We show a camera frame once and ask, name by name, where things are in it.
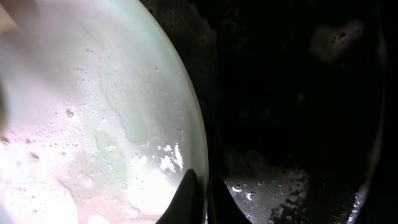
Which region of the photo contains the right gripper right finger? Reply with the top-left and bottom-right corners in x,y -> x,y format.
208,174 -> 251,224

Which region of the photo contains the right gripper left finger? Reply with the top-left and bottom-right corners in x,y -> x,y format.
156,169 -> 204,224

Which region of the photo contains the light green plate front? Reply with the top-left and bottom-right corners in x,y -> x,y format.
1,1 -> 208,223

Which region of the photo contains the round black tray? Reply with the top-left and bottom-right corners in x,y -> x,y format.
143,0 -> 397,223

